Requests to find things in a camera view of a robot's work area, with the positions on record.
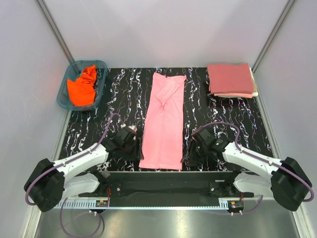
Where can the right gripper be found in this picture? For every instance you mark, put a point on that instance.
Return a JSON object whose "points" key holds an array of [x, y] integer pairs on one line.
{"points": [[189, 153]]}

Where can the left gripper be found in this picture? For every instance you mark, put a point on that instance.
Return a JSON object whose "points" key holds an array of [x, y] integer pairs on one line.
{"points": [[137, 153]]}

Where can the pink t-shirt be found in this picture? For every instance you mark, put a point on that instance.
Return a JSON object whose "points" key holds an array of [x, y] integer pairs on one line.
{"points": [[162, 145]]}

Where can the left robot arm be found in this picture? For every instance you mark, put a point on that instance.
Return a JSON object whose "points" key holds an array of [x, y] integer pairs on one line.
{"points": [[52, 182]]}

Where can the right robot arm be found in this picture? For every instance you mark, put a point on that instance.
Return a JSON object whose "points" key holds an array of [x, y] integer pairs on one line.
{"points": [[282, 180]]}

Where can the peach folded shirt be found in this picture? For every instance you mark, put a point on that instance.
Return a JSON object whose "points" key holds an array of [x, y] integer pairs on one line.
{"points": [[234, 95]]}

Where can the orange t-shirt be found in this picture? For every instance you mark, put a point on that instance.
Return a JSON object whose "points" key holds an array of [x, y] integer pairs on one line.
{"points": [[81, 91]]}

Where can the dark red folded shirt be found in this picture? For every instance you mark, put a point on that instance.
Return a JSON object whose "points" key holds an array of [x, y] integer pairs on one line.
{"points": [[230, 78]]}

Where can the teal plastic basket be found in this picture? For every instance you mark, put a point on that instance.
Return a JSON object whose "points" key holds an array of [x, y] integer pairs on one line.
{"points": [[72, 73]]}

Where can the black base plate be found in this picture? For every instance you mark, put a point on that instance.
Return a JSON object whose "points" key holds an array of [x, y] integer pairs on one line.
{"points": [[175, 185]]}

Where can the aluminium rail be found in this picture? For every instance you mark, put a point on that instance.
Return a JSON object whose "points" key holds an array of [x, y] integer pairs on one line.
{"points": [[152, 203]]}

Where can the right aluminium frame post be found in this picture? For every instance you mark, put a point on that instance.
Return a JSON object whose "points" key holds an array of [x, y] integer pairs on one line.
{"points": [[275, 30]]}

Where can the aluminium frame post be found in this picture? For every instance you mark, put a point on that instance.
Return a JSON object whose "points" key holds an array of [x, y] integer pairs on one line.
{"points": [[275, 30], [43, 7]]}

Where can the left aluminium frame post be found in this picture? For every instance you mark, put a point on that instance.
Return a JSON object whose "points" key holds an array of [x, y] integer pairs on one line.
{"points": [[43, 7]]}

